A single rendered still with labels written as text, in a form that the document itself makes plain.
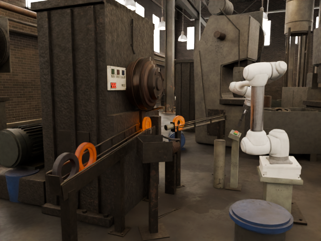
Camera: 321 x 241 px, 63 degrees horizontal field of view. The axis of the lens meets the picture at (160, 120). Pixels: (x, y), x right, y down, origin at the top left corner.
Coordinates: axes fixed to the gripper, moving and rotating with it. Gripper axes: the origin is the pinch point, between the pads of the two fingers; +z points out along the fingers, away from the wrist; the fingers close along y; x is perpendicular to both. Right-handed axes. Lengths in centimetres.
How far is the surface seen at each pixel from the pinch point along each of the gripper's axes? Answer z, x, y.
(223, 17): -131, -98, -205
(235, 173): 53, 16, -3
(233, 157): 36.3, 8.0, -2.5
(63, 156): 26, -73, 173
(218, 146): 31.4, -11.0, 2.3
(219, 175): 61, 2, 2
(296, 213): 48, 72, 41
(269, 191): 38, 45, 49
